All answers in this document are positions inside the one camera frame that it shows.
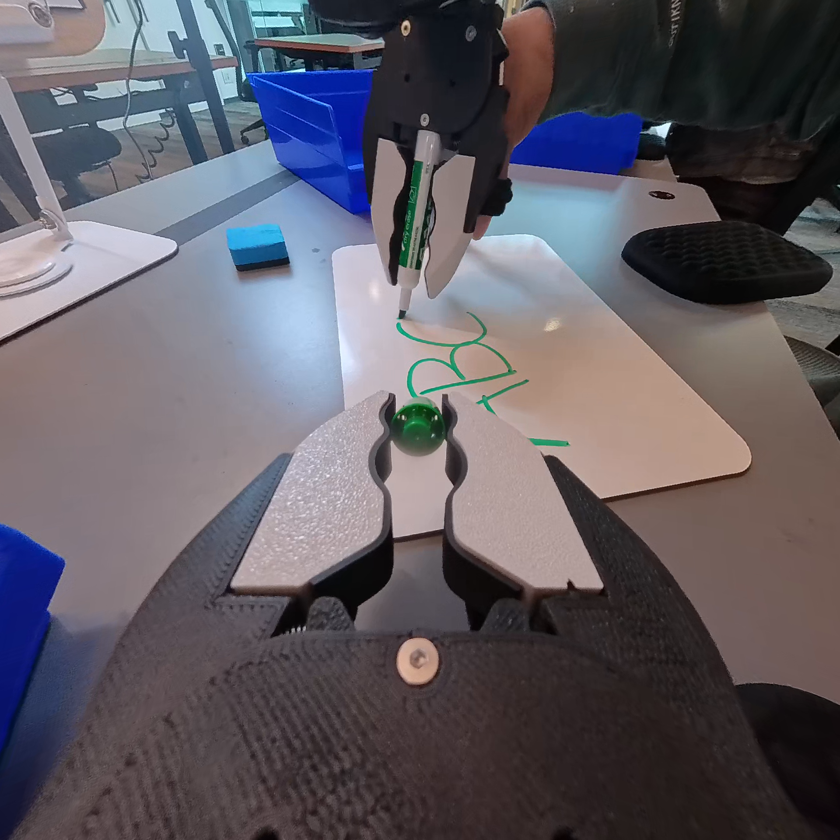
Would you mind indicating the blue whiteboard eraser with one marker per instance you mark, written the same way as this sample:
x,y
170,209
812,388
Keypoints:
x,y
256,237

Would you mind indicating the blue plastic bin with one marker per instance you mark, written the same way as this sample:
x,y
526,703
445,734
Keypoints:
x,y
295,131
23,610
577,141

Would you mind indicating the grey mesh chair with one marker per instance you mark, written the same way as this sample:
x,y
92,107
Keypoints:
x,y
820,367

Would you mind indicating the green marker cap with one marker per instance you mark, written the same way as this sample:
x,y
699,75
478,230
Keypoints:
x,y
418,430

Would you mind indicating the black metal pole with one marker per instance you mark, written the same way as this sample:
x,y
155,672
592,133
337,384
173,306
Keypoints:
x,y
203,85

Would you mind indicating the wooden background desk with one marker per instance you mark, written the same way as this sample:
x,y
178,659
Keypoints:
x,y
315,43
164,65

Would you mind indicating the white stand with base plate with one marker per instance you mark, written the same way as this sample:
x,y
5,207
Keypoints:
x,y
118,253

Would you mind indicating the person's dark trousers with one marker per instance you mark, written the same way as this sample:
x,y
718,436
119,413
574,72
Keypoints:
x,y
741,157

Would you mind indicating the black office chair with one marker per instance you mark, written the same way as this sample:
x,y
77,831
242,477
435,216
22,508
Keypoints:
x,y
85,151

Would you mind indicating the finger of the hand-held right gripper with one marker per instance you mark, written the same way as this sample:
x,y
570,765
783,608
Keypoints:
x,y
456,223
386,197

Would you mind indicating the green dry erase marker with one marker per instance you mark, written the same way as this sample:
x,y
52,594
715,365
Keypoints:
x,y
413,223

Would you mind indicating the person's right forearm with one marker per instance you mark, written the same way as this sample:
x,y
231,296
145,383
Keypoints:
x,y
656,59

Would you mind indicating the black textured pad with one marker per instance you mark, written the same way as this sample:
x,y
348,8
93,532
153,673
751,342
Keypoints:
x,y
797,761

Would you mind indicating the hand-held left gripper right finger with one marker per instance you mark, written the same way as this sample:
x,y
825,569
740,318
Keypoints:
x,y
518,518

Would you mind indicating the black honeycomb pad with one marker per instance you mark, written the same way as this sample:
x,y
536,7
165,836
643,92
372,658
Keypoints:
x,y
722,262

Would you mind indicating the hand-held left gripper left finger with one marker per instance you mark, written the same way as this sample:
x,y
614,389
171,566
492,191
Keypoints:
x,y
315,512

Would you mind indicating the white whiteboard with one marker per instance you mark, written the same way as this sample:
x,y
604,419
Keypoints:
x,y
623,407

